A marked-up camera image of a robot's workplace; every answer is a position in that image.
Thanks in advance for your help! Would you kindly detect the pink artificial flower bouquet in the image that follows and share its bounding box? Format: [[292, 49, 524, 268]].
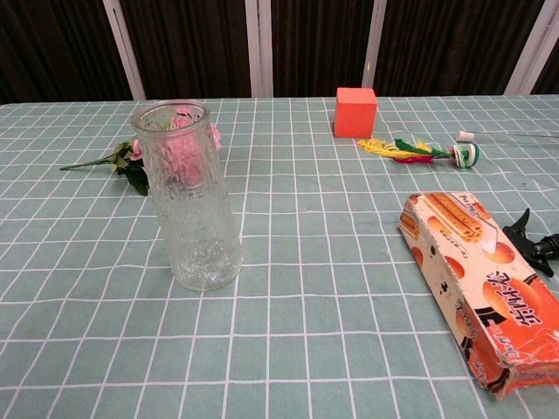
[[59, 104, 223, 196]]

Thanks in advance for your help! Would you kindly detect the green white grid tablecloth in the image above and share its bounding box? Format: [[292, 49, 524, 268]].
[[0, 93, 559, 419]]

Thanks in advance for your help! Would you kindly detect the transparent textured glass vase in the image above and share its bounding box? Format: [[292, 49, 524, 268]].
[[130, 99, 244, 292]]

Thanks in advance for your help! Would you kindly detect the orange foam cube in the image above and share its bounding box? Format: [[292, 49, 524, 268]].
[[334, 86, 378, 139]]

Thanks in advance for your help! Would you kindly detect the colourful feather shuttlecock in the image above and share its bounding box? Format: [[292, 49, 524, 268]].
[[356, 137, 481, 169]]

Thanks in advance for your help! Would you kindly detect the black pleated curtain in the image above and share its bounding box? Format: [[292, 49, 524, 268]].
[[0, 0, 559, 106]]

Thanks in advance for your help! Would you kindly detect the orange egg roll biscuit box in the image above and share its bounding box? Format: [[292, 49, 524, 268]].
[[397, 190, 559, 401]]

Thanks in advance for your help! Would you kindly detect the thin clear rod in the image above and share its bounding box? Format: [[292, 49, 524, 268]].
[[473, 131, 559, 141]]

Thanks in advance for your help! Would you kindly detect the green spray bottle black trigger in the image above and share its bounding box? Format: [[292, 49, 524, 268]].
[[500, 207, 559, 278]]

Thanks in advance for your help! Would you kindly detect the white metal frame post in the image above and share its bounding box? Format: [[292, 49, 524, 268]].
[[102, 0, 147, 100], [244, 0, 274, 98], [361, 0, 388, 91], [505, 0, 559, 95]]

